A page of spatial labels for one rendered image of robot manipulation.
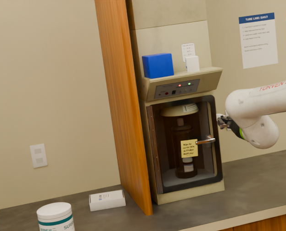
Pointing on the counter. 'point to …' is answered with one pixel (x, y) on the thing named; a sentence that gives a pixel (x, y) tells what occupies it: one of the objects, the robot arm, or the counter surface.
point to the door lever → (205, 140)
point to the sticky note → (189, 148)
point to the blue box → (158, 65)
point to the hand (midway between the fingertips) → (221, 118)
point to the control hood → (211, 80)
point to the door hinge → (152, 148)
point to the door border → (154, 149)
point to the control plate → (176, 88)
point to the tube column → (164, 12)
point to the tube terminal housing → (171, 33)
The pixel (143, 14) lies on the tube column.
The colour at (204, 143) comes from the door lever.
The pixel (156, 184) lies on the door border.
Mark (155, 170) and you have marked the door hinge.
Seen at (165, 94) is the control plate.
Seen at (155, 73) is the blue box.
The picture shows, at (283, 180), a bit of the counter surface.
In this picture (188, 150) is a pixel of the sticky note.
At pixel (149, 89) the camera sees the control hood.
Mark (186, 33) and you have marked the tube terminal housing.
